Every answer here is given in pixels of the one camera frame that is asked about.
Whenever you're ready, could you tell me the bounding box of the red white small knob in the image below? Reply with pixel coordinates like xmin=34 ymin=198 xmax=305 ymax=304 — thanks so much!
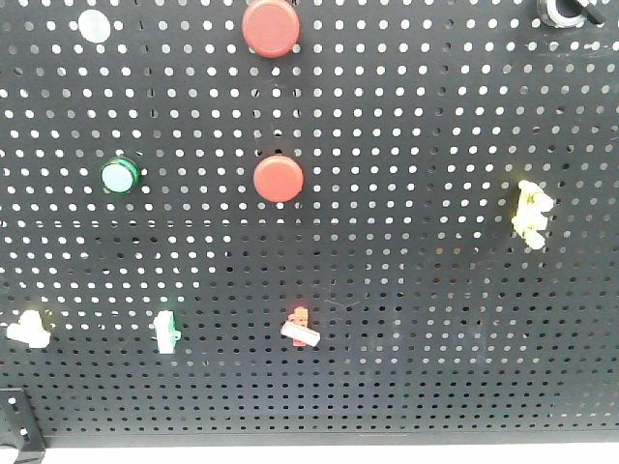
xmin=280 ymin=306 xmax=321 ymax=347

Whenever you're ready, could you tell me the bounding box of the green white small knob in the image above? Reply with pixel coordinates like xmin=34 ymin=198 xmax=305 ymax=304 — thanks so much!
xmin=153 ymin=310 xmax=182 ymax=355

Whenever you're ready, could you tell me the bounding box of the yellow white small knob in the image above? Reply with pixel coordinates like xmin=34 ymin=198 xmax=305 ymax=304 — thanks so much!
xmin=6 ymin=310 xmax=50 ymax=349

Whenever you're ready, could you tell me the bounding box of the black selector knob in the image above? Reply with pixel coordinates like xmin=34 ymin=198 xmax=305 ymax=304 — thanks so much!
xmin=536 ymin=0 xmax=606 ymax=29

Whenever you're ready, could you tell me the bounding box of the lower red mushroom button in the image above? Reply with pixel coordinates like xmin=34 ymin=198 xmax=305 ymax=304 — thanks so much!
xmin=253 ymin=155 xmax=304 ymax=202

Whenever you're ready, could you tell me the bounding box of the red mushroom button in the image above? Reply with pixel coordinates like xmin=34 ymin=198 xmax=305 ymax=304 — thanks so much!
xmin=241 ymin=0 xmax=301 ymax=58
xmin=253 ymin=155 xmax=304 ymax=202

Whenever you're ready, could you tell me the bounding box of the black perforated pegboard panel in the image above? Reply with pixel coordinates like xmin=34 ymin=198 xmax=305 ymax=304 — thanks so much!
xmin=1 ymin=1 xmax=618 ymax=447

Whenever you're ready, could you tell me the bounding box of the green round push button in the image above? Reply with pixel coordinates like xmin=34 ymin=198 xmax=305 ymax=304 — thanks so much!
xmin=100 ymin=157 xmax=140 ymax=194

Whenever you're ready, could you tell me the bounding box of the upper red mushroom button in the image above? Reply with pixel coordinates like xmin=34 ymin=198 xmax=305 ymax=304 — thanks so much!
xmin=241 ymin=0 xmax=301 ymax=58

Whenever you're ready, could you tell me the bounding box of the white round plug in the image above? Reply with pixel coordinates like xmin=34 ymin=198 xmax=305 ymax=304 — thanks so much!
xmin=77 ymin=9 xmax=111 ymax=44

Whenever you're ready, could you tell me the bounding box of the left black mounting clamp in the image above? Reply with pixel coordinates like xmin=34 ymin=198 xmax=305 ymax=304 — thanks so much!
xmin=1 ymin=388 xmax=46 ymax=464

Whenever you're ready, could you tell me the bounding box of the white height-adjustable desk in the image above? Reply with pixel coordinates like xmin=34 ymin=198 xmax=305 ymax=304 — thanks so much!
xmin=44 ymin=443 xmax=618 ymax=463

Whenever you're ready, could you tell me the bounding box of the yellow toggle switch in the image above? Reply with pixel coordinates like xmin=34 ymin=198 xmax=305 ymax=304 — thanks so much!
xmin=512 ymin=180 xmax=554 ymax=250

